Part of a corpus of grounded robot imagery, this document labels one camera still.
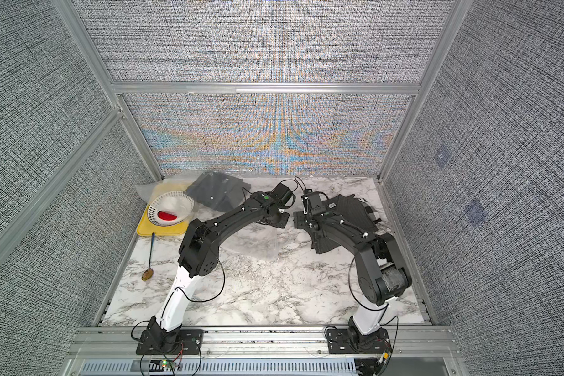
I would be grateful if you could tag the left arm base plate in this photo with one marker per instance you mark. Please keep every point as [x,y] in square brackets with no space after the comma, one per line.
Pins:
[157,342]

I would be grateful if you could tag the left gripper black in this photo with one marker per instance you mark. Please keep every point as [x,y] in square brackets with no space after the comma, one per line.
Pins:
[283,224]

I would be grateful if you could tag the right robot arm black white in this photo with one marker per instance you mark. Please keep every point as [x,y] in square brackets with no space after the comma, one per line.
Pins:
[377,273]

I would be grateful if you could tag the dark grey pinstripe shirt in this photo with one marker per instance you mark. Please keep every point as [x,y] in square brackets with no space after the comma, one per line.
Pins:
[349,222]

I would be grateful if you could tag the yellow plastic tray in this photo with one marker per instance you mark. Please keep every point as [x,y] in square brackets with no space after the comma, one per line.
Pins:
[149,192]

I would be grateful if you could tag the white patterned bowl red inside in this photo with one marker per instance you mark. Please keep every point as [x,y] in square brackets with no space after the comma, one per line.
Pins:
[170,208]

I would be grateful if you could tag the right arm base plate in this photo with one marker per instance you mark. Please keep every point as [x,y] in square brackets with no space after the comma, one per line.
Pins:
[350,341]

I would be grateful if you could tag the front aluminium rail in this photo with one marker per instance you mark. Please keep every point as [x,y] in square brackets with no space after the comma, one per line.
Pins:
[409,340]

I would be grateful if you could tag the aluminium frame of enclosure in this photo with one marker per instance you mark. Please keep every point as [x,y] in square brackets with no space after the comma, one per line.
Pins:
[462,124]

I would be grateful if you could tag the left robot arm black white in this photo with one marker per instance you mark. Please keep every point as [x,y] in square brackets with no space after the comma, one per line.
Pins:
[199,251]

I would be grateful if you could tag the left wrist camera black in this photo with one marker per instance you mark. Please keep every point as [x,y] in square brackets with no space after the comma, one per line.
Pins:
[283,195]

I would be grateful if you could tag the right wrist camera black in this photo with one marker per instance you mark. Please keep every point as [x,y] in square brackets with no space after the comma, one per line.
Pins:
[313,204]

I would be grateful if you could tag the white slotted cable duct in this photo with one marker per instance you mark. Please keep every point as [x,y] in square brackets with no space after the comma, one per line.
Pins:
[194,366]

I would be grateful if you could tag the clear plastic vacuum bag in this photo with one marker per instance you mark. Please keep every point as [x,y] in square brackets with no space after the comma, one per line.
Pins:
[256,240]

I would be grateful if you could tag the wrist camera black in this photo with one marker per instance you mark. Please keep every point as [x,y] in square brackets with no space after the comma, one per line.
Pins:
[283,195]
[313,204]

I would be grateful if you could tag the black shirt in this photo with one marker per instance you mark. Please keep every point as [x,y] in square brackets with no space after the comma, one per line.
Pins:
[218,191]

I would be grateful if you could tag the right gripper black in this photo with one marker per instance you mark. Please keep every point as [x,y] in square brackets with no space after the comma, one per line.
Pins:
[298,219]

